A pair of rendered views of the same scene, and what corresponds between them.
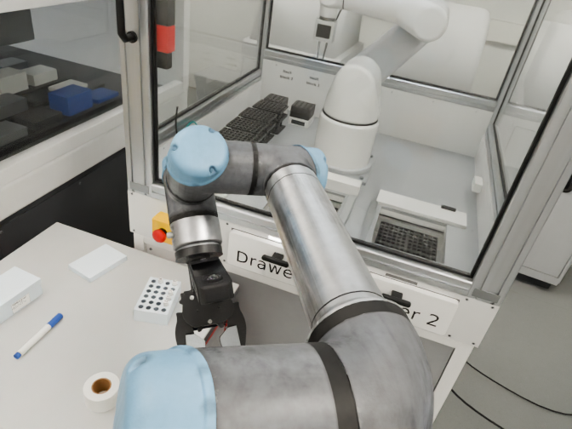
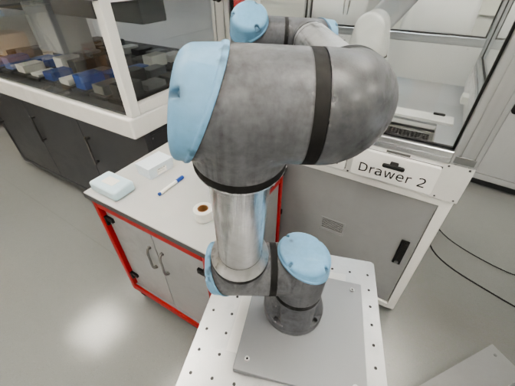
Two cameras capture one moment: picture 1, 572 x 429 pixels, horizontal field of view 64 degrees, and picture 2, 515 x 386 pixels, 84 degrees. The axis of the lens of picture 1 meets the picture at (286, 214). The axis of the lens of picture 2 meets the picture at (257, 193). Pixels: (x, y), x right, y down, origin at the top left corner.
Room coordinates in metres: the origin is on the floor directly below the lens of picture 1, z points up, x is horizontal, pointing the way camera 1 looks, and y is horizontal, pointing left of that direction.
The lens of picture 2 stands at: (-0.09, -0.08, 1.46)
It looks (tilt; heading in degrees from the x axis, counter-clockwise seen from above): 39 degrees down; 17
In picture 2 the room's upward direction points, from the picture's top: straight up
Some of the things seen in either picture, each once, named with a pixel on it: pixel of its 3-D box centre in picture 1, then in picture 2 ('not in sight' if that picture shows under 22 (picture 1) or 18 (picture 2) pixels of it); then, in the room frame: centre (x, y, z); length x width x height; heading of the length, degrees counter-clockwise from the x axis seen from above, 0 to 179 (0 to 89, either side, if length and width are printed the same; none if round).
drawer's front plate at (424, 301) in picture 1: (394, 300); (392, 169); (0.88, -0.31, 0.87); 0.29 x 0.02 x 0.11; 76
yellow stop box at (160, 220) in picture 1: (166, 229); not in sight; (1.02, 0.32, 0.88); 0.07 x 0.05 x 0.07; 76
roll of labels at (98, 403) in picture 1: (102, 391); (203, 212); (0.56, 0.32, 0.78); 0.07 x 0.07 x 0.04
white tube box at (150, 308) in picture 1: (158, 300); not in sight; (0.84, 0.29, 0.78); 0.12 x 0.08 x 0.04; 0
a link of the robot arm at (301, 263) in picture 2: not in sight; (298, 267); (0.31, -0.06, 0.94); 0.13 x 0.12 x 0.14; 107
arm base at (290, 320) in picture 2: not in sight; (295, 296); (0.31, -0.06, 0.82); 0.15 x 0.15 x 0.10
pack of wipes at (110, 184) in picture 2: not in sight; (112, 185); (0.60, 0.73, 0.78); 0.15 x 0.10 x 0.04; 76
